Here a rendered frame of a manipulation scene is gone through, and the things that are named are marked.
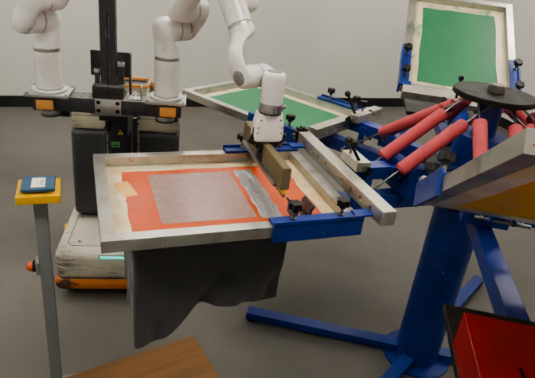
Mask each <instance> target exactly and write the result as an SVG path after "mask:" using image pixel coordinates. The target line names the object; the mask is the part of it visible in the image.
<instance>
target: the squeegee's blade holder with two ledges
mask: <svg viewBox="0 0 535 378"><path fill-rule="evenodd" d="M242 143H243V145H244V147H245V148H246V149H247V151H248V152H249V153H250V155H251V156H252V158H253V159H254V160H255V162H256V164H257V165H258V166H259V167H260V169H261V170H262V172H263V173H264V175H265V176H266V178H267V179H268V180H269V181H270V183H271V185H272V186H277V183H276V182H275V180H274V178H273V177H272V176H271V175H270V173H269V172H268V170H267V169H266V168H265V166H264V165H263V163H262V162H259V161H258V159H257V158H256V154H255V153H254V151H253V150H252V148H251V147H250V146H249V145H248V143H247V142H246V141H245V140H242Z"/></svg>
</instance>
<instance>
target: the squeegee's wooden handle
mask: <svg viewBox="0 0 535 378"><path fill-rule="evenodd" d="M251 129H252V121H245V123H244V137H243V140H245V141H246V142H247V143H248V145H249V146H250V147H251V148H252V150H253V151H254V153H256V148H255V147H254V145H252V144H251V143H249V142H248V141H247V140H248V138H249V136H250V135H251ZM261 150H262V151H263V152H262V158H261V162H262V163H263V165H264V166H265V168H266V169H267V171H268V172H269V173H270V175H271V176H272V177H273V178H274V180H275V182H276V183H277V187H278V189H279V190H289V185H290V179H291V167H290V166H289V165H288V164H287V163H286V162H285V161H284V160H283V158H282V157H281V156H280V155H279V153H278V152H277V151H276V150H275V148H274V147H273V146H272V144H271V143H270V142H263V144H262V147H261Z"/></svg>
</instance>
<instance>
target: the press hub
mask: <svg viewBox="0 0 535 378"><path fill-rule="evenodd" d="M452 91H453V92H454V93H455V94H456V95H458V96H460V97H462V98H464V99H468V100H470V101H472V102H476V103H480V104H481V110H482V109H484V108H485V107H487V106H490V107H489V108H487V109H486V110H485V111H484V112H482V113H481V118H482V119H486V121H487V126H488V150H489V149H491V148H493V147H495V146H496V145H498V144H499V143H501V142H504V141H505V140H507V139H508V138H507V137H506V136H505V135H503V134H501V133H499V132H497V128H498V124H499V121H500V118H501V116H502V111H503V109H509V110H519V111H528V110H533V109H535V97H534V96H533V95H530V94H528V93H526V92H523V91H519V90H517V89H514V88H509V87H505V85H503V84H497V83H490V84H489V83H483V82H475V81H461V82H457V83H455V84H453V87H452ZM441 151H450V152H452V153H455V154H456V159H455V162H453V163H451V164H452V165H453V166H455V167H457V168H459V167H460V166H462V165H464V164H466V163H467V162H469V161H471V160H472V159H473V126H469V127H468V130H467V131H465V132H464V133H463V134H461V135H460V136H459V137H458V138H456V139H454V140H453V142H452V145H451V146H445V147H443V148H442V149H441ZM459 212H460V211H458V210H453V209H449V208H440V207H434V209H433V213H432V218H431V220H430V224H429V226H428V231H427V235H426V238H425V241H424V245H423V249H422V252H421V255H420V260H419V262H418V266H417V269H416V274H415V277H414V280H413V283H412V288H411V291H410V295H409V297H408V302H407V305H406V308H405V312H404V316H403V319H402V322H401V326H400V329H398V330H394V331H392V332H390V333H389V334H387V335H388V336H392V337H397V340H396V342H397V344H398V347H397V351H396V352H395V351H391V350H387V349H383V352H384V354H385V356H386V358H387V359H388V361H389V362H390V363H391V364H393V363H394V362H395V360H396V359H397V358H398V357H399V356H400V355H401V354H402V353H404V354H406V355H407V356H409V357H411V358H412V359H414V362H413V365H412V367H411V368H410V369H409V370H408V371H407V372H406V373H405V374H407V375H409V376H413V377H415V378H438V377H440V376H442V375H443V374H444V373H445V372H446V371H447V369H448V367H449V363H446V362H442V361H437V360H436V359H437V356H438V354H439V350H440V347H442V346H441V345H442V342H443V338H444V335H445V333H446V326H445V321H444V317H443V305H444V304H448V305H453V306H454V305H455V302H456V299H457V297H458V294H459V290H460V287H461V285H462V282H463V278H464V275H465V273H466V270H467V266H468V263H469V261H470V258H471V254H472V251H473V247H472V244H471V239H470V237H469V234H468V231H467V227H466V225H465V223H463V222H461V221H460V219H459Z"/></svg>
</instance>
